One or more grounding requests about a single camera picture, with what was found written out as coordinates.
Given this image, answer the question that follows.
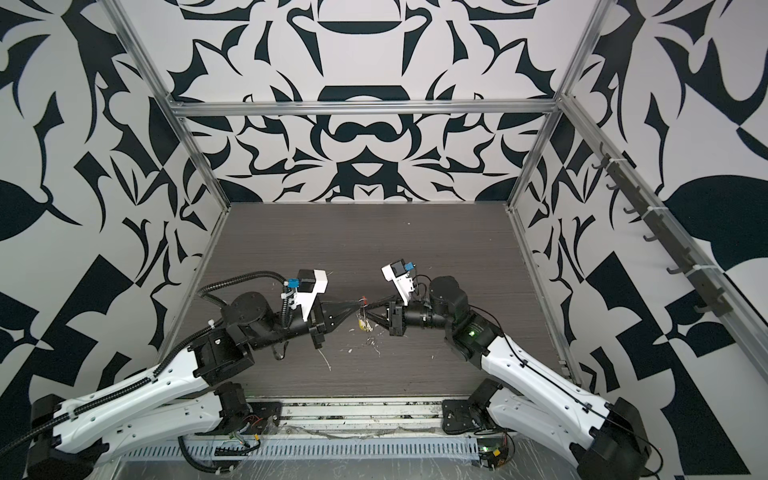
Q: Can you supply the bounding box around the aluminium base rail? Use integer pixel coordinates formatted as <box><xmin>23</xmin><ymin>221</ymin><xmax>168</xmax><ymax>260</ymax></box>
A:
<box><xmin>239</xmin><ymin>395</ymin><xmax>616</xmax><ymax>442</ymax></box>

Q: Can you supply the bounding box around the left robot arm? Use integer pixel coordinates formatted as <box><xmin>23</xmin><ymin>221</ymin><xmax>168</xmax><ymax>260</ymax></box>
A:
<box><xmin>1</xmin><ymin>292</ymin><xmax>360</xmax><ymax>479</ymax></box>

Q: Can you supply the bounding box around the black corrugated cable conduit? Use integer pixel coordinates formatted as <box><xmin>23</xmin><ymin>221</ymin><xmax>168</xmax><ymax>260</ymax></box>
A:
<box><xmin>197</xmin><ymin>271</ymin><xmax>288</xmax><ymax>301</ymax></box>

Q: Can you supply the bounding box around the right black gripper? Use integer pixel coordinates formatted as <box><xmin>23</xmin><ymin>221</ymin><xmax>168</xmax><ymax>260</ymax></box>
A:
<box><xmin>365</xmin><ymin>293</ymin><xmax>459</xmax><ymax>339</ymax></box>

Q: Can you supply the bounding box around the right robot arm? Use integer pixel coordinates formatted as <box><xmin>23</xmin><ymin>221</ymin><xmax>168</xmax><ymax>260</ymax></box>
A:
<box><xmin>361</xmin><ymin>276</ymin><xmax>660</xmax><ymax>479</ymax></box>

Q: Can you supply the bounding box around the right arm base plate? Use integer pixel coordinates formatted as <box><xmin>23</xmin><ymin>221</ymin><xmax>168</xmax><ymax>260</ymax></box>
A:
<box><xmin>441</xmin><ymin>399</ymin><xmax>486</xmax><ymax>435</ymax></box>

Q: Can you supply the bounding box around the green circuit board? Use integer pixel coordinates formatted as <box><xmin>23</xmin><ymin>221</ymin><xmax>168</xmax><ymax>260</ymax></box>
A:
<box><xmin>477</xmin><ymin>434</ymin><xmax>515</xmax><ymax>470</ymax></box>

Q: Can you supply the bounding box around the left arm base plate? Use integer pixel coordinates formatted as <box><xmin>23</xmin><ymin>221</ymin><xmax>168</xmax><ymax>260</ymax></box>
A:
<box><xmin>239</xmin><ymin>400</ymin><xmax>283</xmax><ymax>437</ymax></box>

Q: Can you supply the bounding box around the white slotted cable duct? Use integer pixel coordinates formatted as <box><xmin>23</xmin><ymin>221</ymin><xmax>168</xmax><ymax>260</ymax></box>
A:
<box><xmin>122</xmin><ymin>437</ymin><xmax>484</xmax><ymax>462</ymax></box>

